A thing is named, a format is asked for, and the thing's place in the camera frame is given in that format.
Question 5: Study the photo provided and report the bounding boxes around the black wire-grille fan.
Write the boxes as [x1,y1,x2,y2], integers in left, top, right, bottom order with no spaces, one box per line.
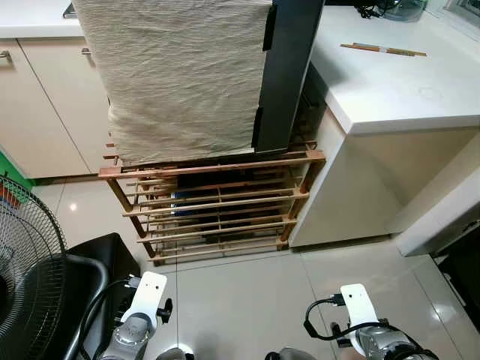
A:
[0,175,69,360]

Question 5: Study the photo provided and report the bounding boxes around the clear glass vessel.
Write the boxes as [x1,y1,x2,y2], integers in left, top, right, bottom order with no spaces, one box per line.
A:
[381,0,430,23]

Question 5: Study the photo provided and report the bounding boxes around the black chair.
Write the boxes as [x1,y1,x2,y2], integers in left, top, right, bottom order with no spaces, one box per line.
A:
[43,232,144,360]

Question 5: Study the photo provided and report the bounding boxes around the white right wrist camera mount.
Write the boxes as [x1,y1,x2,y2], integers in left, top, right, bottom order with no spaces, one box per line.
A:
[339,283,377,331]

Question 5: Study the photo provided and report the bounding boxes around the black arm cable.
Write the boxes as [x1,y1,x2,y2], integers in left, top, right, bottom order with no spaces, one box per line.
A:
[303,297,353,344]
[77,276,143,360]

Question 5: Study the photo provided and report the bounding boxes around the wooden chopstick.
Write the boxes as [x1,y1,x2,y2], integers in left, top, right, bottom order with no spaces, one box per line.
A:
[352,43,428,59]
[340,43,425,56]

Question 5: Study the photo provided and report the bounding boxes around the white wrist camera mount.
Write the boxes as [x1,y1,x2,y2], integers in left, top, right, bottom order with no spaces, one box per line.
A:
[120,271,170,326]
[339,283,377,331]

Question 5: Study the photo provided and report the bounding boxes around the robot left leg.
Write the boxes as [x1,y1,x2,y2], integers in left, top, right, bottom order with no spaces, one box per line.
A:
[153,346,197,360]

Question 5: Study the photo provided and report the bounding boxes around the white window frame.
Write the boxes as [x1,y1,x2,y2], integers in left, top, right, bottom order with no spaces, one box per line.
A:
[441,0,480,40]

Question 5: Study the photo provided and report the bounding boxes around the robot right leg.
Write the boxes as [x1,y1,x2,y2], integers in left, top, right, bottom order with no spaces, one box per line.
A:
[265,346,302,360]

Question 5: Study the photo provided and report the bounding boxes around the robot leg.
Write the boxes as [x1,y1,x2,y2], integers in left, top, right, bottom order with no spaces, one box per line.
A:
[265,346,302,360]
[153,346,197,360]

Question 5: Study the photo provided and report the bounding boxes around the green object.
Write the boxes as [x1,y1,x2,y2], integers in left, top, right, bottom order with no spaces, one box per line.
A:
[0,148,36,190]

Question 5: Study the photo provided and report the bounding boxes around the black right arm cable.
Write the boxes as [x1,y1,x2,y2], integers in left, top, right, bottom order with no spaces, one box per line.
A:
[303,297,353,344]

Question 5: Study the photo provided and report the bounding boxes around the white low cabinet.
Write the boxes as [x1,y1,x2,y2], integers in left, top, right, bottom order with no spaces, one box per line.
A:
[388,133,480,258]

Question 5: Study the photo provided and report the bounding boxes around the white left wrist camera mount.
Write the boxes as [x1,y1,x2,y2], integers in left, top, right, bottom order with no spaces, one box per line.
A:
[120,271,170,326]

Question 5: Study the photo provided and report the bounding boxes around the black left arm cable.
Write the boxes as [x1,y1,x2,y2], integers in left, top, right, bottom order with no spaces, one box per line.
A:
[77,276,143,360]

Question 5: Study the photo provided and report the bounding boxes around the wooden slatted rack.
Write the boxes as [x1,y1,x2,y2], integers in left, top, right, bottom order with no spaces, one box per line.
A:
[98,118,328,268]

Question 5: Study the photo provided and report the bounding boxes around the beige kitchen cabinet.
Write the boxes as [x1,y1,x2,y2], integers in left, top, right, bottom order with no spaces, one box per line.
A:
[0,36,115,181]

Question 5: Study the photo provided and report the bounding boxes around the beige wrinkled cloth cover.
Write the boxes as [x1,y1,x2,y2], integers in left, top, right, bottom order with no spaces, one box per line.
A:
[73,0,273,165]

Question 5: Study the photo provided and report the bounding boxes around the black countertop cable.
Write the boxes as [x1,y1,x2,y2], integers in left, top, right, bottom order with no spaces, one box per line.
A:
[351,0,391,21]

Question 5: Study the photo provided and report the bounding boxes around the white kitchen counter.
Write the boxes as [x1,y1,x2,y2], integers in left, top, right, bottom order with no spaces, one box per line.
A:
[289,6,480,249]

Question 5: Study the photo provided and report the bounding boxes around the blue item under rack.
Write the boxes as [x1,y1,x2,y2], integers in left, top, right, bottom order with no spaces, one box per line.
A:
[170,190,186,218]

